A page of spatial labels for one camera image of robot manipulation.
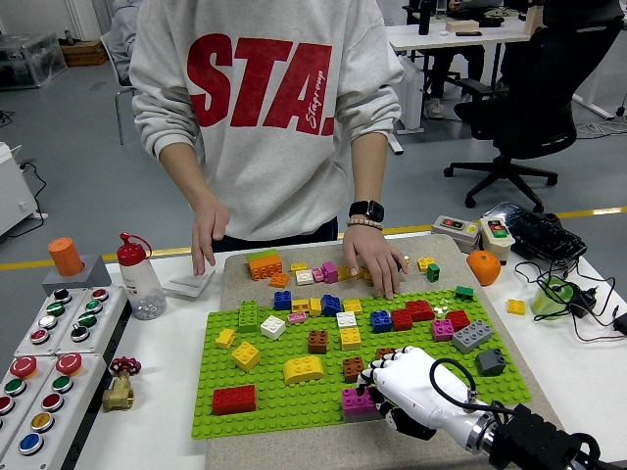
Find transparent storage box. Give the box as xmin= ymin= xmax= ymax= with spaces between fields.
xmin=0 ymin=31 xmax=69 ymax=90

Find white computer tower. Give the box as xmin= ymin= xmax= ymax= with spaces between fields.
xmin=395 ymin=54 xmax=425 ymax=133

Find red long brick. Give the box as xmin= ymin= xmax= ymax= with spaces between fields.
xmin=211 ymin=384 xmax=258 ymax=416

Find wooden box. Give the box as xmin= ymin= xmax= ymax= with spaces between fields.
xmin=523 ymin=4 xmax=545 ymax=36

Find white desk frame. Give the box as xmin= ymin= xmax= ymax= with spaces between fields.
xmin=570 ymin=0 xmax=627 ymax=121

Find grey switch box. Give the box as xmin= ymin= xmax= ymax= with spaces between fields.
xmin=431 ymin=214 xmax=482 ymax=255

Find grey-brown foam mat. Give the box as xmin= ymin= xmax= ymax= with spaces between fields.
xmin=205 ymin=233 xmax=564 ymax=470

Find person in dark clothes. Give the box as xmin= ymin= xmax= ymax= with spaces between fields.
xmin=421 ymin=0 xmax=510 ymax=120

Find white standing desk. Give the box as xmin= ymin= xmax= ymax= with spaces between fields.
xmin=385 ymin=19 xmax=533 ymax=156

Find lime green tall brick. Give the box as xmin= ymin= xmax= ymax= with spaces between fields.
xmin=238 ymin=300 xmax=260 ymax=335

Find orange fruit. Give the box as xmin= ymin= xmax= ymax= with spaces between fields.
xmin=465 ymin=250 xmax=504 ymax=288

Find black wristwatch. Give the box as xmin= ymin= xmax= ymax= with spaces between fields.
xmin=348 ymin=199 xmax=386 ymax=222

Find large grey push-button box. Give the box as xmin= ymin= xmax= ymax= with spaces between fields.
xmin=0 ymin=352 xmax=108 ymax=470
xmin=0 ymin=354 xmax=59 ymax=445

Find yellow curved brick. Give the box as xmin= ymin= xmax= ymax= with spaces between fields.
xmin=282 ymin=354 xmax=326 ymax=386

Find brass valve red handwheel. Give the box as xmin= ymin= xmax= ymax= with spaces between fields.
xmin=102 ymin=355 xmax=143 ymax=412

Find grey square block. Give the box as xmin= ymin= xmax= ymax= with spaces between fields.
xmin=41 ymin=254 xmax=114 ymax=297

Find wooden crate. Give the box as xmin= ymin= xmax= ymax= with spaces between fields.
xmin=59 ymin=39 xmax=110 ymax=69

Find black bottle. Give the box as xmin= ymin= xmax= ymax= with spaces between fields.
xmin=418 ymin=0 xmax=435 ymax=35

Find white cabinet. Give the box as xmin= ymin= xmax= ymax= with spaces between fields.
xmin=0 ymin=141 xmax=50 ymax=239

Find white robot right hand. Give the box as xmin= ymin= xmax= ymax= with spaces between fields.
xmin=356 ymin=346 xmax=491 ymax=445

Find person's left hand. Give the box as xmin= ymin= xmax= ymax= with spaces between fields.
xmin=342 ymin=228 xmax=410 ymax=301

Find orange cylinder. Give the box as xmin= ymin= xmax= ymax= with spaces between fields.
xmin=48 ymin=237 xmax=86 ymax=277

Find person's right hand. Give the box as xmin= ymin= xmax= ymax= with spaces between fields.
xmin=190 ymin=203 xmax=232 ymax=278

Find black office chair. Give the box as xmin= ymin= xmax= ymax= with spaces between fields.
xmin=443 ymin=0 xmax=626 ymax=212

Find black connector with thin wires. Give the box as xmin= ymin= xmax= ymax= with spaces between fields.
xmin=570 ymin=303 xmax=627 ymax=344

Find dark grey sloped brick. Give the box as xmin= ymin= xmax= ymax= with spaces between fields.
xmin=474 ymin=348 xmax=508 ymax=377

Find small grey four-button box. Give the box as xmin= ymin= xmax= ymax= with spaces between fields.
xmin=14 ymin=287 xmax=90 ymax=357
xmin=54 ymin=285 xmax=129 ymax=356

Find green plastic cup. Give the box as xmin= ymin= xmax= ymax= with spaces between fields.
xmin=531 ymin=275 xmax=574 ymax=322

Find seated person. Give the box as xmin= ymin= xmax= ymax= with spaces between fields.
xmin=106 ymin=0 xmax=142 ymax=85

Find grey metal chair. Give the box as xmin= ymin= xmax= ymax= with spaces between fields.
xmin=100 ymin=33 xmax=141 ymax=147

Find white wall switch panel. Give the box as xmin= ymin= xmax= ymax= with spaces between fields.
xmin=163 ymin=267 xmax=217 ymax=300

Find squeeze bottle red cap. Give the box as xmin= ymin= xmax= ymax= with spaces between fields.
xmin=116 ymin=232 xmax=168 ymax=321

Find orange brick stack green top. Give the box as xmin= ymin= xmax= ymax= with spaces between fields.
xmin=247 ymin=248 xmax=284 ymax=282

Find white two-button switch box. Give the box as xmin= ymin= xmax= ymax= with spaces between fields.
xmin=478 ymin=216 xmax=516 ymax=266

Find green studded baseplate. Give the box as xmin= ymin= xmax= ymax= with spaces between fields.
xmin=189 ymin=288 xmax=534 ymax=441

